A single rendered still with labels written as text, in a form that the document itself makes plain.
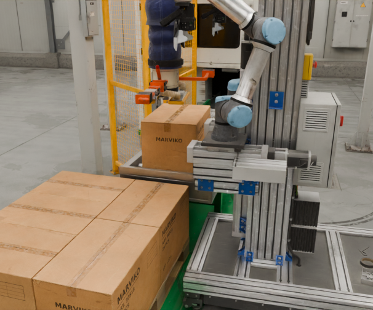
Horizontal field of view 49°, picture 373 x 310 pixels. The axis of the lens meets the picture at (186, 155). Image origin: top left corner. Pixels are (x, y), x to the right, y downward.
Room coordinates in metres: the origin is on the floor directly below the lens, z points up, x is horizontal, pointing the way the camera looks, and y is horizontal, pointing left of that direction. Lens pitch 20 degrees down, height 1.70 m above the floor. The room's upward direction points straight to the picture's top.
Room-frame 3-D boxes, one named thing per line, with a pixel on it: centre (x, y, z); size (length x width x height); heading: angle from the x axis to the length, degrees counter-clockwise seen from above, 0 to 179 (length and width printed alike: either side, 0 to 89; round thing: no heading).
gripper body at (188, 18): (1.91, 0.01, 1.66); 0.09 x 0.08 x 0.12; 77
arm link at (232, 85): (2.60, -0.32, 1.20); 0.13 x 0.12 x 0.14; 137
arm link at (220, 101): (2.11, -0.21, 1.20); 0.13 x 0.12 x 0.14; 17
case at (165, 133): (3.04, 0.06, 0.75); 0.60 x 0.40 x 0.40; 168
